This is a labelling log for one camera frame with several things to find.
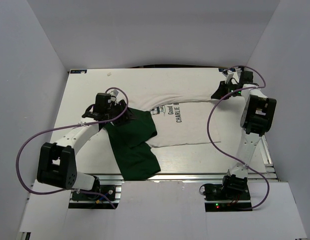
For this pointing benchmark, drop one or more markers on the left blue table label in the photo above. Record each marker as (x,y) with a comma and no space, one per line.
(78,71)

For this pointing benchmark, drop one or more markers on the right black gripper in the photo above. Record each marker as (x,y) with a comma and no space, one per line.
(221,91)

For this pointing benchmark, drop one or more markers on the white green raglan t-shirt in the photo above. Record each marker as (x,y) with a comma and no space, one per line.
(175,124)

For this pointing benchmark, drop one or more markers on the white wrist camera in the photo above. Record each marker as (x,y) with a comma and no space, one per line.
(114,93)
(228,76)

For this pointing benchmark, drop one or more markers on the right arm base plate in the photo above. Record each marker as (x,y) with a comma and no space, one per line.
(216,200)

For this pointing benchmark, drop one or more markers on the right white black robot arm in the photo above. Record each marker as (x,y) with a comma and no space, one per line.
(255,121)

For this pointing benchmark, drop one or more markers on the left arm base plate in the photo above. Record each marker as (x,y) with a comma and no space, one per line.
(108,199)

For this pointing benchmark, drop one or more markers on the blue table label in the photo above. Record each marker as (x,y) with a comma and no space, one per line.
(222,70)
(78,71)

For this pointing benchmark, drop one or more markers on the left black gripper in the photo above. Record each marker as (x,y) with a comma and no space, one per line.
(127,116)

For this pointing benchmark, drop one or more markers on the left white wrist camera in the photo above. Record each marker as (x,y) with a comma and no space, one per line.
(114,93)

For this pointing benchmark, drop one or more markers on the right blue table label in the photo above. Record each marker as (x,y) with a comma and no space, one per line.
(222,70)

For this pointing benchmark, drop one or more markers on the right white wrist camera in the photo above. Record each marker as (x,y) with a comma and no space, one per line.
(228,76)

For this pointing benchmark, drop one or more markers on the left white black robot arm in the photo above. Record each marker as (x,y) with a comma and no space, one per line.
(57,162)

